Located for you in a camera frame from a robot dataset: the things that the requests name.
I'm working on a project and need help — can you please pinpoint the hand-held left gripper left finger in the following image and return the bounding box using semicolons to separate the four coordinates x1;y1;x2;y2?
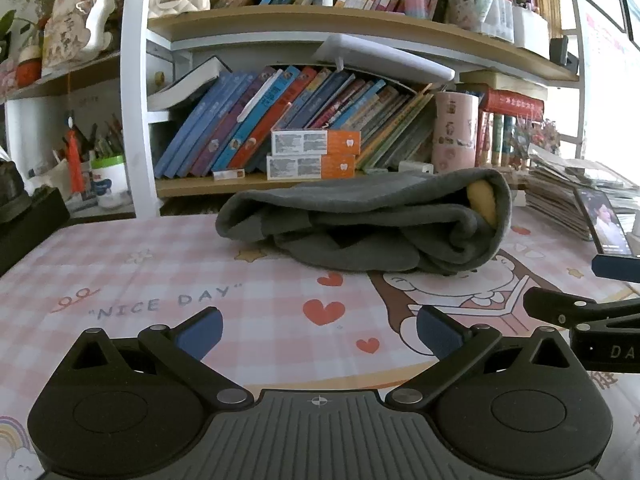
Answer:
66;306;254;409

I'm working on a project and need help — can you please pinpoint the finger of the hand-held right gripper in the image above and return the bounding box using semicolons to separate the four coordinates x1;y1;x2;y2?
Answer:
523;286;640;332
591;254;640;283

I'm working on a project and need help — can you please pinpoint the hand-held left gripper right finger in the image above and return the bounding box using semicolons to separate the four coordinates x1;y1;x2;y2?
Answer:
385;304;574;408

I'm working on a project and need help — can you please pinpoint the grey printed sweatshirt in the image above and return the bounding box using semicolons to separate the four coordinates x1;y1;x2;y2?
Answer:
216;167;513;276

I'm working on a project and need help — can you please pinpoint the smartphone with lit screen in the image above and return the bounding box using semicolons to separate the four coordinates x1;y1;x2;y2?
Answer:
572;187;635;256

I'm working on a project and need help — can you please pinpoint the stack of papers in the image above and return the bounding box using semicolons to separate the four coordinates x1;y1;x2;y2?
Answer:
522;145;640;241

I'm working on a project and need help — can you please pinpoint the green-lidded white jar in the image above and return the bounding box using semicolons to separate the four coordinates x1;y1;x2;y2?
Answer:
90;155;132;209

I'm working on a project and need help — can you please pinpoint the orange white box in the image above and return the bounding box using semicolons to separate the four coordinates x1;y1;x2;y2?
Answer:
271;130;362;157
266;155;357;181

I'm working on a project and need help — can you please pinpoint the red thick book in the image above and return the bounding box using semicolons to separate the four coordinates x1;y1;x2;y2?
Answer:
477;87;546;121

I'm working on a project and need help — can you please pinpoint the black bag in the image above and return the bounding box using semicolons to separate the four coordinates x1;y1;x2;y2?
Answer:
0;187;71;276

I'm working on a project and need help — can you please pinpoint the pink printed tube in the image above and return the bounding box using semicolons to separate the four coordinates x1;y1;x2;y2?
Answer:
432;91;480;175

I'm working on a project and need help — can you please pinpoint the row of leaning children's books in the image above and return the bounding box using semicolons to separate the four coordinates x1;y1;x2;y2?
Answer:
152;65;436;181

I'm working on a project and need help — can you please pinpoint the bunch of pencils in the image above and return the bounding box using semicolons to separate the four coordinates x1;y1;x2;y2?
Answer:
52;112;126;161

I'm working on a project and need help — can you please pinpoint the small black device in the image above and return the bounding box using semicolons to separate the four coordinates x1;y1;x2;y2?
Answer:
549;36;581;67

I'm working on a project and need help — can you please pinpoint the white wooden bookshelf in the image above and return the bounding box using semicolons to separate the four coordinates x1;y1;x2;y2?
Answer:
0;0;588;218

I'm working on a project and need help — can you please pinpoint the dark ribbed object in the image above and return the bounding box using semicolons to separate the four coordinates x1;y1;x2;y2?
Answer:
0;157;32;223

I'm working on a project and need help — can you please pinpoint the white storage box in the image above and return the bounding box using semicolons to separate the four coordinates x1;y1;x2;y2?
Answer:
512;5;551;58

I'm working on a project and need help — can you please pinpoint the white flat box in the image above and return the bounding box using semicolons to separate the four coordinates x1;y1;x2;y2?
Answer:
312;34;457;83

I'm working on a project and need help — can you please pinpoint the white pen holder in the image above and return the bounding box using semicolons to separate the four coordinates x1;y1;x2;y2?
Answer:
445;0;516;43

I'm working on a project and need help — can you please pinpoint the orange pot plant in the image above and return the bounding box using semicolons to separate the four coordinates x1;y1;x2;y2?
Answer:
0;10;46;86

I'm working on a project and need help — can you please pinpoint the white printed ornament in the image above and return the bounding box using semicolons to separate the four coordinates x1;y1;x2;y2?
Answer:
42;0;118;68

